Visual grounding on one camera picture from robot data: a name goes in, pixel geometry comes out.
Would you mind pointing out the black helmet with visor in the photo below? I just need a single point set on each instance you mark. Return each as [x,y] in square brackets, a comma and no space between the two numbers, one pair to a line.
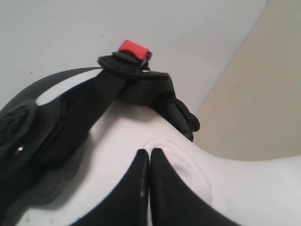
[36,139]

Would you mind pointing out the white mannequin head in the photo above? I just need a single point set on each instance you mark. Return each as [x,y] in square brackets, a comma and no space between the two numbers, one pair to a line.
[252,193]

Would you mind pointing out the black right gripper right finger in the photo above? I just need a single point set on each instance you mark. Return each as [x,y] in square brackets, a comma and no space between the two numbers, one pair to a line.
[173,203]

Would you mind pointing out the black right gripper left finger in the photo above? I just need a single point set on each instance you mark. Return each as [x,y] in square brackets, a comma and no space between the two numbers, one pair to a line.
[127,204]

